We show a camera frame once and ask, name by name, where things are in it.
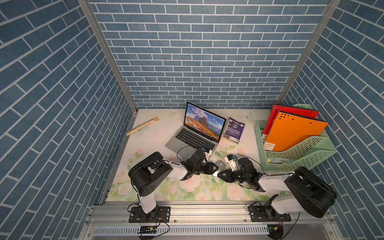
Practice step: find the right black mount plate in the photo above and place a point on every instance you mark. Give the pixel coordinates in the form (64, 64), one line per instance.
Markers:
(261, 214)

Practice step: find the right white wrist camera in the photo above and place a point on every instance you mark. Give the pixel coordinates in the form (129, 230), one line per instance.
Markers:
(230, 159)

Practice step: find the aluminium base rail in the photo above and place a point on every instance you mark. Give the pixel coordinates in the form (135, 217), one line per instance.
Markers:
(182, 213)

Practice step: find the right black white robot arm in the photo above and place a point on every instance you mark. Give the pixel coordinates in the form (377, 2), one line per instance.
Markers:
(304, 190)

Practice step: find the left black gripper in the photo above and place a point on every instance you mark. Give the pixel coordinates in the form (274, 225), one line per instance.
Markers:
(209, 167)

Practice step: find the beige wooden ruler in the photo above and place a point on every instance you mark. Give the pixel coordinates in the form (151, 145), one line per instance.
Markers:
(145, 124)

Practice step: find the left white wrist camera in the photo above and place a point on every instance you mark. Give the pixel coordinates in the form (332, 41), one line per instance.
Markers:
(208, 153)

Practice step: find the red file folder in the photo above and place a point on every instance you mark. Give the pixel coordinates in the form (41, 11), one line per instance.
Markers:
(303, 110)

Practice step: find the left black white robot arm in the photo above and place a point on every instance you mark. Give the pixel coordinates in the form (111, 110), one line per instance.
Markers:
(148, 174)

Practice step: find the silver wireless mouse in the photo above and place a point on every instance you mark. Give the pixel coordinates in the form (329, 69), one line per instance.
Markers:
(221, 167)

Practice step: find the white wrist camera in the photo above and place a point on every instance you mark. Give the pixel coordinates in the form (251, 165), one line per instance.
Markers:
(230, 159)
(208, 153)

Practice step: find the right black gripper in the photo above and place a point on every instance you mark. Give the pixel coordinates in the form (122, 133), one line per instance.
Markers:
(227, 177)

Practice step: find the small black controller board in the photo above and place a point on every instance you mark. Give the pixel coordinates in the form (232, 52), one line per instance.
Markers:
(149, 230)

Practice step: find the white perforated cable duct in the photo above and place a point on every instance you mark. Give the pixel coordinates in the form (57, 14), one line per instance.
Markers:
(179, 230)

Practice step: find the purple paperback book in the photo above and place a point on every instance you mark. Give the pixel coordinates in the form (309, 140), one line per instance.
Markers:
(234, 131)

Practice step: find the green desk file organizer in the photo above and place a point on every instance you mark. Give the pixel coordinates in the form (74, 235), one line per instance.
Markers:
(308, 153)

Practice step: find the left black mount plate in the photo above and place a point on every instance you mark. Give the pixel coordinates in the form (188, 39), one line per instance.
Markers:
(159, 214)

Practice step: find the orange file folder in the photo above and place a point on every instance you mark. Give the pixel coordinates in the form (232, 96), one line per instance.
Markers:
(289, 130)

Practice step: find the black mount plate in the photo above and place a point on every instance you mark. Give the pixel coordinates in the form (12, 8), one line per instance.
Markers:
(261, 214)
(159, 214)

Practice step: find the silver open laptop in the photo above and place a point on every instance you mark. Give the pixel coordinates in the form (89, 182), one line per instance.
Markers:
(201, 130)

